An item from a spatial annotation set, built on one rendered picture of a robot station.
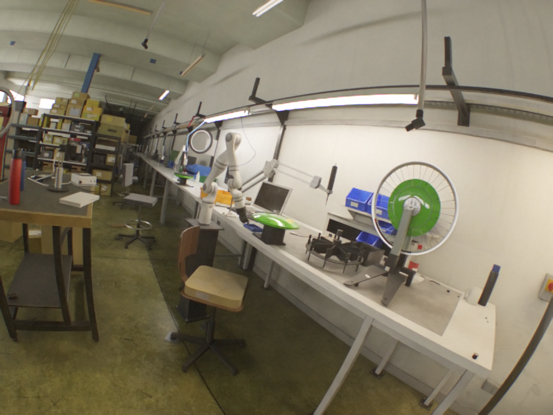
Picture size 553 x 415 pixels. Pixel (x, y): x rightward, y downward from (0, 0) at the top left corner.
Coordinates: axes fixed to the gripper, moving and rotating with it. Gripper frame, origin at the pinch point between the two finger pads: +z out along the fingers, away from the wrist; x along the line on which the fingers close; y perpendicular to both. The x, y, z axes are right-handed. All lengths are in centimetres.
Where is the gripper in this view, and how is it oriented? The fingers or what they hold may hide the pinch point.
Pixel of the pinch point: (249, 227)
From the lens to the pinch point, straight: 176.4
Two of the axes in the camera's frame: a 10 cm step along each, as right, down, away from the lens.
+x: 4.6, 2.3, -8.6
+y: -8.7, 3.2, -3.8
